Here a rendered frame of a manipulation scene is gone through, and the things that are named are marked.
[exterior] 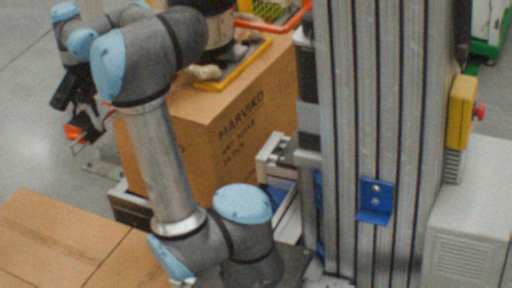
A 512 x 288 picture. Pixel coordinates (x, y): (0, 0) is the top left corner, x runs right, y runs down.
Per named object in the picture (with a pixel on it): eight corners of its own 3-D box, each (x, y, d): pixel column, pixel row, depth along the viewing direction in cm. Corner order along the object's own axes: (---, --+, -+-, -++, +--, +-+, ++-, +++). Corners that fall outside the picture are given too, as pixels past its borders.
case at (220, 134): (221, 102, 278) (209, 14, 254) (310, 125, 260) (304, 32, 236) (128, 190, 239) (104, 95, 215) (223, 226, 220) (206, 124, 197)
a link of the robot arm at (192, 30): (225, -5, 122) (137, -9, 163) (171, 14, 117) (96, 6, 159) (241, 54, 126) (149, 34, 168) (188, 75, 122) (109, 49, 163)
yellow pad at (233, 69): (248, 38, 236) (247, 25, 233) (274, 42, 232) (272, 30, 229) (193, 87, 214) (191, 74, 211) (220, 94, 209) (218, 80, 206)
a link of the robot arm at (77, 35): (113, 22, 152) (97, 7, 159) (69, 40, 148) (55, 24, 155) (119, 51, 156) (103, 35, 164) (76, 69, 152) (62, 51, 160)
